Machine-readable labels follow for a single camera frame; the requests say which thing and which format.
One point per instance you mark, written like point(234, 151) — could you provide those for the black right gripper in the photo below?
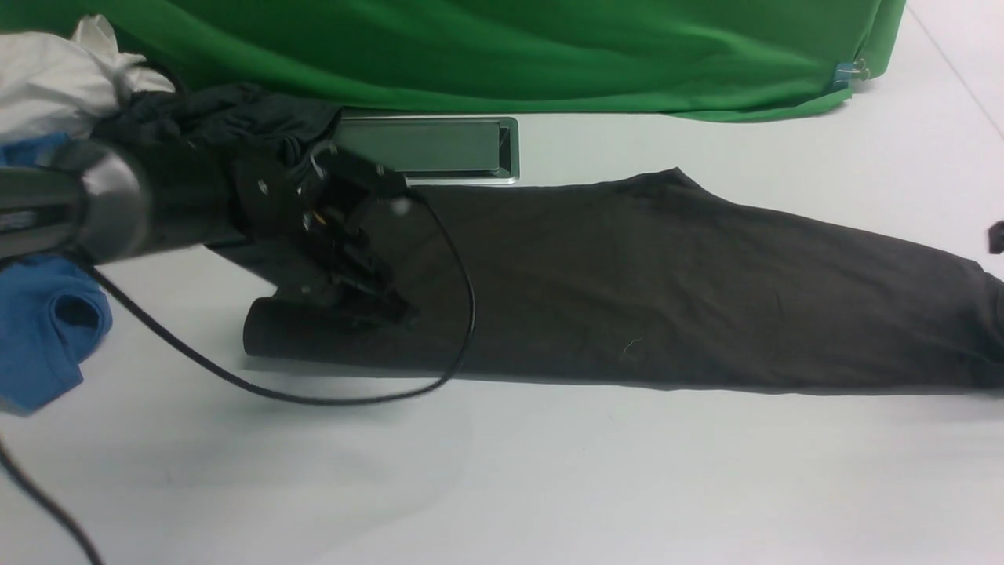
point(996, 238)

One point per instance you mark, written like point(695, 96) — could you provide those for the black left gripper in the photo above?
point(335, 269)

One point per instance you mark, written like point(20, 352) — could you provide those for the gray long-sleeved shirt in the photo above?
point(655, 281)

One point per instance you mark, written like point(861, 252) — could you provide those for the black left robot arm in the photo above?
point(143, 200)

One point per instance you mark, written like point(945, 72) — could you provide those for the dark teal crumpled shirt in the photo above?
point(289, 126)

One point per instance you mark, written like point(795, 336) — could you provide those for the blue crumpled shirt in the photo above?
point(53, 315)

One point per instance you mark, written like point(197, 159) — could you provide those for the white crumpled shirt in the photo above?
point(52, 84)

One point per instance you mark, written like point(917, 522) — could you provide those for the blue binder clip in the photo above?
point(848, 73)

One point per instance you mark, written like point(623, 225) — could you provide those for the green backdrop cloth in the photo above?
point(717, 61)

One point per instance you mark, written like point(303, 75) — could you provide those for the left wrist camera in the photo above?
point(351, 186)

